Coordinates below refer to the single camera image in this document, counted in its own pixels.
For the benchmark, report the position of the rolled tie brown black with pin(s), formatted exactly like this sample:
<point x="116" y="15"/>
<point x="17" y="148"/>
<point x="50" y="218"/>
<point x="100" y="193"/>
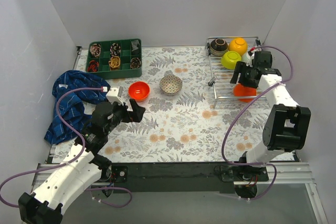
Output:
<point x="135" y="63"/>

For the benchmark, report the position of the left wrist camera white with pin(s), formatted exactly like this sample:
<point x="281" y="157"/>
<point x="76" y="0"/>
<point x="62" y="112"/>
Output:
<point x="114" y="95"/>

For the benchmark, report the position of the patterned brown white bowl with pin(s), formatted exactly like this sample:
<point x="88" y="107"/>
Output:
<point x="171" y="84"/>

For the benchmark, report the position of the blue plaid shirt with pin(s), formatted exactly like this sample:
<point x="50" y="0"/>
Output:
<point x="71" y="107"/>

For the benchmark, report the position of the green compartment tray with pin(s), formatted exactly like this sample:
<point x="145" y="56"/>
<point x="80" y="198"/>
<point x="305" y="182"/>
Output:
<point x="126" y="56"/>

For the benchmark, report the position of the metal dish rack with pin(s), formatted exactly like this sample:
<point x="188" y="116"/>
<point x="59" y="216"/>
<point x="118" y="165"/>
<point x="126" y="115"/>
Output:
<point x="221" y="76"/>

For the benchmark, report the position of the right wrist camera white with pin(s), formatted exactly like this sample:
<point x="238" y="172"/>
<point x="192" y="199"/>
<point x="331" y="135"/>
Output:
<point x="250" y="62"/>

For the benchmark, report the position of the rolled tie red black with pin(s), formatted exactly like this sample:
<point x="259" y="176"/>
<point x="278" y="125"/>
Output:
<point x="93" y="66"/>

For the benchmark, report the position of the rolled tie pink brown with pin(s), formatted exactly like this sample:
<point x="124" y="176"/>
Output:
<point x="95" y="50"/>

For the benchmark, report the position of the yellow orange bowl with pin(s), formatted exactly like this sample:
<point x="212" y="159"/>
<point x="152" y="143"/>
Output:
<point x="238" y="45"/>

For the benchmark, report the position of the rolled tie dark grey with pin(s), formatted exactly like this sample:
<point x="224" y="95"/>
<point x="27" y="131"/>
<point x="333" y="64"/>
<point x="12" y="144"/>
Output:
<point x="135" y="47"/>

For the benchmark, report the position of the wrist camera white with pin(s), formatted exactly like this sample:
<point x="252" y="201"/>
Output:
<point x="114" y="95"/>
<point x="250" y="62"/>

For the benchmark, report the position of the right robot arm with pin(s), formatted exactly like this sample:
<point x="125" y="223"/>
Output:
<point x="287" y="125"/>

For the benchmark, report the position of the rolled tie black dotted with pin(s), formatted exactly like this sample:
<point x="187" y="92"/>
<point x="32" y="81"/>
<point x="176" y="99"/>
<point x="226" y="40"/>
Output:
<point x="115" y="49"/>

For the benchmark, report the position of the rolled tie yellow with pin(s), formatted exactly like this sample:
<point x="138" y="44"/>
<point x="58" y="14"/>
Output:
<point x="114" y="63"/>

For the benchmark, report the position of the pale green bowl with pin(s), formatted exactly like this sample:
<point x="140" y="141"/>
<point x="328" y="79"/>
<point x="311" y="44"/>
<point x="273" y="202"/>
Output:
<point x="247" y="57"/>

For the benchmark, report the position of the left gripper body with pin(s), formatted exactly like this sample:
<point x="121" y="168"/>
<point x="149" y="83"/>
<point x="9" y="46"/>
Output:
<point x="126" y="113"/>

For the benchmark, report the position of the black brown bowl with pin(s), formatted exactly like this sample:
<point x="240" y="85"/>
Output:
<point x="218" y="47"/>

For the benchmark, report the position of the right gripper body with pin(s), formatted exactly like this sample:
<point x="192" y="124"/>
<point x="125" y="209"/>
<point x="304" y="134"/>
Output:
<point x="243" y="74"/>

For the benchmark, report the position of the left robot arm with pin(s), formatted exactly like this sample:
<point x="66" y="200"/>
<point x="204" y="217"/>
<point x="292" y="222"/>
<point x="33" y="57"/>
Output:
<point x="81" y="167"/>

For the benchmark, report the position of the lime green bowl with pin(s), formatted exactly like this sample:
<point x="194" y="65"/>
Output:
<point x="230" y="59"/>

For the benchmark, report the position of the floral table mat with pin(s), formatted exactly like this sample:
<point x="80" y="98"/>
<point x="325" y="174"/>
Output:
<point x="185" y="127"/>

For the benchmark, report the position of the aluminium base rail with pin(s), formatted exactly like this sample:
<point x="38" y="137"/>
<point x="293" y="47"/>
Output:
<point x="283" y="173"/>

